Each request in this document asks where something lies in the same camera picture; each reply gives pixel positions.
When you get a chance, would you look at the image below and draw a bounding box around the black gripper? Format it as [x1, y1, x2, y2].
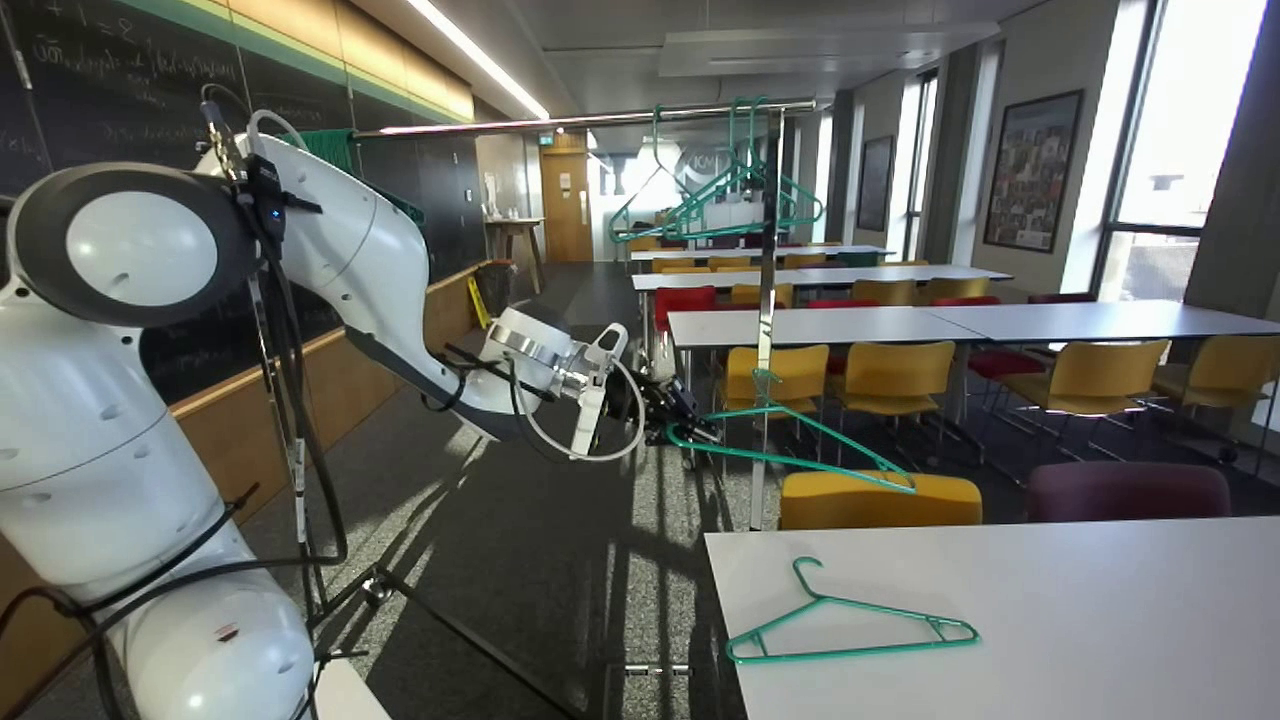
[610, 365, 701, 457]

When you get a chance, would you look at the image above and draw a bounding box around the green plastic coat hanger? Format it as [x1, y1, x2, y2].
[671, 99, 832, 246]
[607, 104, 751, 246]
[718, 550, 982, 668]
[659, 395, 925, 497]

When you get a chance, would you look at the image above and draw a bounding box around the white robot base platform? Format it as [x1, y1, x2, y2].
[302, 653, 394, 720]

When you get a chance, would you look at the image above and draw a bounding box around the metal rack upright pole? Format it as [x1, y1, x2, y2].
[743, 99, 790, 537]
[251, 236, 330, 618]

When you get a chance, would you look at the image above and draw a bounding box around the black rack base bar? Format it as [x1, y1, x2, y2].
[315, 563, 582, 720]

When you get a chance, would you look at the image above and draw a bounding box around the red chair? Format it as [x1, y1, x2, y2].
[646, 284, 718, 337]
[962, 346, 1053, 382]

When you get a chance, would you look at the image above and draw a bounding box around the yellow chair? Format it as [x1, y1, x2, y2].
[1156, 330, 1280, 463]
[718, 344, 832, 463]
[836, 341, 959, 463]
[1006, 341, 1171, 457]
[853, 277, 925, 309]
[776, 467, 987, 531]
[723, 280, 797, 311]
[914, 277, 995, 303]

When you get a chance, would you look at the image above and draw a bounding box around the white rectangular table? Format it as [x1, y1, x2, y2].
[664, 303, 971, 463]
[701, 515, 1280, 720]
[930, 298, 1280, 344]
[626, 244, 896, 265]
[626, 265, 1011, 296]

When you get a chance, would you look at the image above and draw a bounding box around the yellow leaning sign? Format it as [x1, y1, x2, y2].
[458, 271, 495, 328]

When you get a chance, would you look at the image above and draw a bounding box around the wooden door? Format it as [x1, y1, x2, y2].
[535, 133, 595, 269]

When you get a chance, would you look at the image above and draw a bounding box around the small high side table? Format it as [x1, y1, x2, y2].
[478, 214, 546, 298]

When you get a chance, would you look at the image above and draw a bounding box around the tall window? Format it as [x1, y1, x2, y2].
[883, 71, 940, 265]
[1091, 0, 1273, 303]

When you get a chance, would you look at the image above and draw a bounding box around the ceiling light strip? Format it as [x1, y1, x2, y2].
[403, 0, 551, 125]

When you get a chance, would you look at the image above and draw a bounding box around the maroon chair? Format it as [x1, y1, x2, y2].
[1021, 460, 1237, 523]

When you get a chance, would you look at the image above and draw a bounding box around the thin wrist cable loop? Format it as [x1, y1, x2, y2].
[506, 354, 651, 467]

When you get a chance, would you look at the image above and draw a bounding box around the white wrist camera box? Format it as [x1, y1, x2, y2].
[478, 309, 591, 391]

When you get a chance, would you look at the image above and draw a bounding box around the small framed wall picture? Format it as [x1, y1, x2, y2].
[855, 133, 900, 236]

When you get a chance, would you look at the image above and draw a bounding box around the metal rack rail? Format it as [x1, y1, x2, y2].
[353, 97, 824, 143]

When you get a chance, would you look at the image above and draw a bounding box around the large framed wall picture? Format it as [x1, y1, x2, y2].
[979, 88, 1086, 254]

